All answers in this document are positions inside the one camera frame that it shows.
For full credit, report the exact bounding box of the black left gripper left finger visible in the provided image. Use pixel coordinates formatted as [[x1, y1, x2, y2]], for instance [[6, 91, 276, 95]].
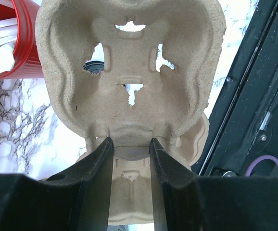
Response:
[[0, 138, 113, 231]]

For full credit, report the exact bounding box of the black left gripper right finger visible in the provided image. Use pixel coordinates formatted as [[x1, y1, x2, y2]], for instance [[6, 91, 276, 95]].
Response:
[[149, 138, 278, 231]]

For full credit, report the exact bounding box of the brown cardboard cup carrier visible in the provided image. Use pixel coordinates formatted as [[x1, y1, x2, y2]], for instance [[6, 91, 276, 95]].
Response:
[[35, 0, 227, 174], [76, 112, 209, 225]]

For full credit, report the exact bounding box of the red cup holder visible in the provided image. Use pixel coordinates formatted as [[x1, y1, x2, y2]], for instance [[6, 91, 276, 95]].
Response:
[[0, 0, 43, 79]]

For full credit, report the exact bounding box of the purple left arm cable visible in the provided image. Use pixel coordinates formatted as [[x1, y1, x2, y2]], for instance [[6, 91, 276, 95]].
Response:
[[245, 154, 278, 178]]

